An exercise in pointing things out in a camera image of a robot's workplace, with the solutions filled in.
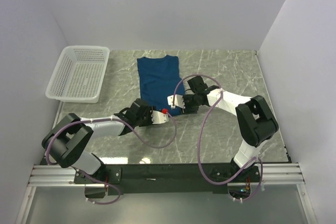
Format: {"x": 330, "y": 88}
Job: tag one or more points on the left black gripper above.
{"x": 148, "y": 117}

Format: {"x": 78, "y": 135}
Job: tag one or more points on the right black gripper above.
{"x": 187, "y": 102}

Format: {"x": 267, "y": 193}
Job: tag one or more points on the blue printed t-shirt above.
{"x": 158, "y": 78}

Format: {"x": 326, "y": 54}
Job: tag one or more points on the white plastic basket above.
{"x": 78, "y": 74}

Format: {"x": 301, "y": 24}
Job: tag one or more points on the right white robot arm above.
{"x": 257, "y": 123}

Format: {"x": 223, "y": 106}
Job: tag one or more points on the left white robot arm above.
{"x": 65, "y": 144}

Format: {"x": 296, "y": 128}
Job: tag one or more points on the black base beam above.
{"x": 165, "y": 178}

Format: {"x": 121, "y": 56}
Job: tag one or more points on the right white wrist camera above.
{"x": 176, "y": 101}

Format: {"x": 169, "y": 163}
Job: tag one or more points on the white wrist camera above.
{"x": 176, "y": 101}
{"x": 158, "y": 117}

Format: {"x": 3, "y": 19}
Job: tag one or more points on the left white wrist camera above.
{"x": 158, "y": 117}

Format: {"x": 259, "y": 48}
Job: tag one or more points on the aluminium frame rail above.
{"x": 52, "y": 176}

